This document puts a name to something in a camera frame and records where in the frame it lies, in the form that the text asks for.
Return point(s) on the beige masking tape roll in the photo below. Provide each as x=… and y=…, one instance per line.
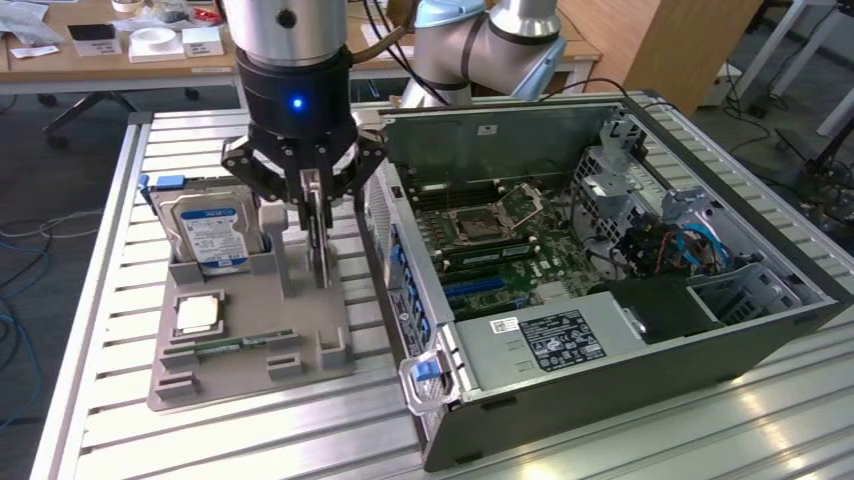
x=118, y=6

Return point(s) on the silver chipset heatsink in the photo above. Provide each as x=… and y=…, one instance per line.
x=550, y=293

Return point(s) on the metal drive cage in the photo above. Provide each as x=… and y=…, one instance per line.
x=614, y=200

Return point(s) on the grey plastic parts rack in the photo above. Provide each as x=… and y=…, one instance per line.
x=254, y=310

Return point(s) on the black open PC case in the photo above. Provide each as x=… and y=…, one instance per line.
x=601, y=400

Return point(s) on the CPU socket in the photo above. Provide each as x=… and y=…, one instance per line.
x=481, y=227

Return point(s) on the white box with red button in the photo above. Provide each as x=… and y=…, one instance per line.
x=727, y=95

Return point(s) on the white cube box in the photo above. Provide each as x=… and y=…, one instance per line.
x=203, y=40

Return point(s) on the white paper stack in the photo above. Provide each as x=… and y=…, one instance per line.
x=381, y=47

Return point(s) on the red small packet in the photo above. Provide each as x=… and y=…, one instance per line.
x=209, y=16

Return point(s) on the metal socket cover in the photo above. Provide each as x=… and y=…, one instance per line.
x=517, y=200

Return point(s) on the hard disk in blue caddy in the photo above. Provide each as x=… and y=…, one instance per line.
x=208, y=235

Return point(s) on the white tape roll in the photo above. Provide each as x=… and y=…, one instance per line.
x=139, y=40

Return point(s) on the grey metal disk bay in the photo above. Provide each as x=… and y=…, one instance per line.
x=741, y=300

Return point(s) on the dark grey pouch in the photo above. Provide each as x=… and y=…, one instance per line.
x=173, y=17

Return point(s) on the red and white card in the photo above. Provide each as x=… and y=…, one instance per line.
x=34, y=51

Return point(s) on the clear plastic bag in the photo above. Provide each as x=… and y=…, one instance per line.
x=27, y=25

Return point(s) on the blue case latch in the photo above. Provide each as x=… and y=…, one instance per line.
x=425, y=371

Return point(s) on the white box with black top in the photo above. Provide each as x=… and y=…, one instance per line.
x=101, y=47

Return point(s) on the GPU graphics card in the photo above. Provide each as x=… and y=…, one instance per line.
x=324, y=260

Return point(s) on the silver CPU chip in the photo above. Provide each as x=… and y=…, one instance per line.
x=197, y=315

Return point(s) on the grey power supply unit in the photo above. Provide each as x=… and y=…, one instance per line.
x=494, y=350

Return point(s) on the black chair base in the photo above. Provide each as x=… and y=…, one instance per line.
x=75, y=112

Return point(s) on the white desk frame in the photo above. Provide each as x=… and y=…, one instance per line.
x=768, y=47

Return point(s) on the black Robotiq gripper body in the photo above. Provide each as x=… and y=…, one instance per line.
x=297, y=120

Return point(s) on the green motherboard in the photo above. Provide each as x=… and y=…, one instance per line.
x=568, y=250

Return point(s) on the flat white box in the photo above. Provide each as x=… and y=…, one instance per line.
x=157, y=56

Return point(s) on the green RAM stick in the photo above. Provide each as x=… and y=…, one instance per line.
x=230, y=344

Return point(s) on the wooden desk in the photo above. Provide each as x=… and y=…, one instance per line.
x=81, y=67

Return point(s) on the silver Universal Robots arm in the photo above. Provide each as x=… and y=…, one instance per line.
x=268, y=40

